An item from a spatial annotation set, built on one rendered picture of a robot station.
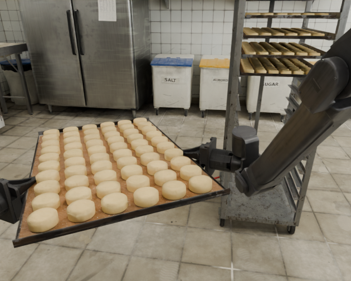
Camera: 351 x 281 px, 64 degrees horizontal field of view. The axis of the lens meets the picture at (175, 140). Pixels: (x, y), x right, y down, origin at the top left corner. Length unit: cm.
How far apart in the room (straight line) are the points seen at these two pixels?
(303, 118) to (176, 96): 343
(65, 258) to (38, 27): 291
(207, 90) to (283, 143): 328
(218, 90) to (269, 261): 242
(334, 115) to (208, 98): 343
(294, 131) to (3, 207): 57
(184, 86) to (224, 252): 245
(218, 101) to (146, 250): 244
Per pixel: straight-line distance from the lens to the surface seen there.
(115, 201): 55
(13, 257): 206
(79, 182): 64
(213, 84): 373
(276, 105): 387
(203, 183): 59
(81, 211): 54
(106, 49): 367
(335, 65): 35
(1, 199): 67
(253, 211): 196
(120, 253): 187
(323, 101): 37
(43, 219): 55
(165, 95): 385
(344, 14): 156
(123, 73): 365
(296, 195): 189
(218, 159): 73
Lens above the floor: 134
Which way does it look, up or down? 25 degrees down
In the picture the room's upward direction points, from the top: straight up
